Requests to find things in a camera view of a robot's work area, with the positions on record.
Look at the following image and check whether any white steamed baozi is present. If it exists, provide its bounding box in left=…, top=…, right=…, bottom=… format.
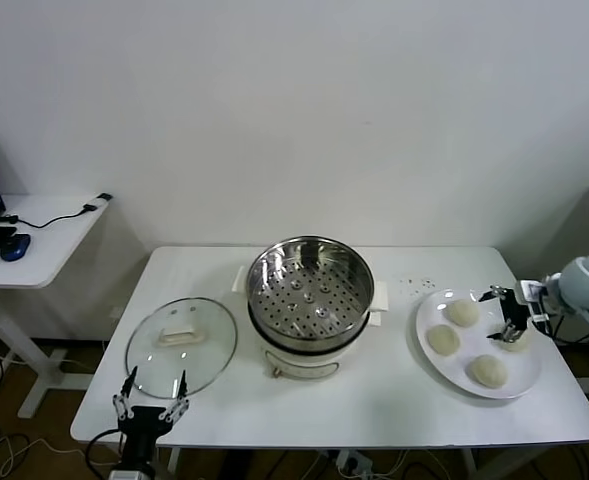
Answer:
left=446, top=299, right=480, bottom=329
left=426, top=324, right=461, bottom=358
left=468, top=353, right=508, bottom=389
left=496, top=329, right=531, bottom=353

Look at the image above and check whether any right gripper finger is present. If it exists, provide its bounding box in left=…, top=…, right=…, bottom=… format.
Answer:
left=487, top=321, right=525, bottom=344
left=478, top=283, right=509, bottom=303

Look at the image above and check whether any blue computer mouse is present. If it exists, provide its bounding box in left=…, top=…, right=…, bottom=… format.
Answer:
left=0, top=233, right=32, bottom=262

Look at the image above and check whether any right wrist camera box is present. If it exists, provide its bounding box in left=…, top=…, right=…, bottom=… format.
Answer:
left=515, top=279, right=548, bottom=324

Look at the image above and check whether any black hanging power cable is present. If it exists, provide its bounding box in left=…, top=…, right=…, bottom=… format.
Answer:
left=548, top=319, right=589, bottom=347

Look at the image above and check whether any black USB cable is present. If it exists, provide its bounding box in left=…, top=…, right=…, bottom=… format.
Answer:
left=1, top=192, right=113, bottom=230

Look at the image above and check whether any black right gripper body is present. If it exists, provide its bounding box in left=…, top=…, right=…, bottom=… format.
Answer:
left=498, top=293, right=531, bottom=332

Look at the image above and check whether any round glass pot lid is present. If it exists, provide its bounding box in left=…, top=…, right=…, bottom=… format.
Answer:
left=125, top=297, right=239, bottom=400

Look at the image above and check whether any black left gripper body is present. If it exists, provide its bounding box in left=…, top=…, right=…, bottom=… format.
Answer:
left=117, top=405, right=169, bottom=437

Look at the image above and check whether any white power strip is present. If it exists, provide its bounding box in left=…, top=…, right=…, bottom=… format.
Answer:
left=336, top=449, right=375, bottom=475

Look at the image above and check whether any white side desk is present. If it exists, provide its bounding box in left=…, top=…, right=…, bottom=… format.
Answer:
left=0, top=193, right=113, bottom=419

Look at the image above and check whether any white electric cooker base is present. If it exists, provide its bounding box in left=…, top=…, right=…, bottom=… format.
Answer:
left=231, top=279, right=391, bottom=380

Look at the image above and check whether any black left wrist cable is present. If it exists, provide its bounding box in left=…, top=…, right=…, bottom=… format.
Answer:
left=84, top=428, right=125, bottom=480

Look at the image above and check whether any white round plate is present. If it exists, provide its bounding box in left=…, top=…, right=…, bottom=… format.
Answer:
left=414, top=288, right=544, bottom=400

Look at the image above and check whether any stainless steel steamer basket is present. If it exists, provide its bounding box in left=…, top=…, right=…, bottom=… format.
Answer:
left=231, top=235, right=391, bottom=351

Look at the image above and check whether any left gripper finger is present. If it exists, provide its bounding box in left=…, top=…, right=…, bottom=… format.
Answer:
left=112, top=366, right=139, bottom=420
left=161, top=369, right=191, bottom=424

